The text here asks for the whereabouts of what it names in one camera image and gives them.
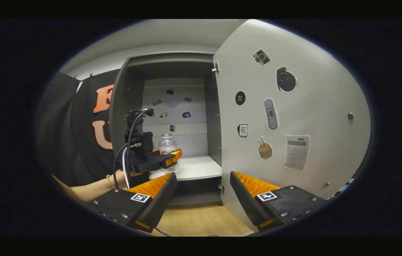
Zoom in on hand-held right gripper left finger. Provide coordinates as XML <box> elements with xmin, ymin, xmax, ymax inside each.
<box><xmin>87</xmin><ymin>172</ymin><xmax>178</xmax><ymax>233</ymax></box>

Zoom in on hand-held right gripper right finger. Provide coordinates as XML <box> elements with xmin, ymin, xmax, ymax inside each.
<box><xmin>229</xmin><ymin>171</ymin><xmax>329</xmax><ymax>231</ymax></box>

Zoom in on clear plastic bottle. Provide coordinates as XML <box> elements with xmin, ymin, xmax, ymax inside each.
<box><xmin>158</xmin><ymin>133</ymin><xmax>179</xmax><ymax>171</ymax></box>

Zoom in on white cabinet door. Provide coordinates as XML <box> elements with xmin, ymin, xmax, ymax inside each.
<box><xmin>211</xmin><ymin>20</ymin><xmax>371</xmax><ymax>231</ymax></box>

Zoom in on dark grey cabinet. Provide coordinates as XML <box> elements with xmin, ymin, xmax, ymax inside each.
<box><xmin>109</xmin><ymin>52</ymin><xmax>223</xmax><ymax>207</ymax></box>

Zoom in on black backdrop cloth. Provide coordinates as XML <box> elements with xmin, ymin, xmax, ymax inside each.
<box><xmin>36</xmin><ymin>69</ymin><xmax>123</xmax><ymax>187</ymax></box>

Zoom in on white cable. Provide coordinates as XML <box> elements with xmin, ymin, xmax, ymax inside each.
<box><xmin>122</xmin><ymin>144</ymin><xmax>141</xmax><ymax>189</ymax></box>

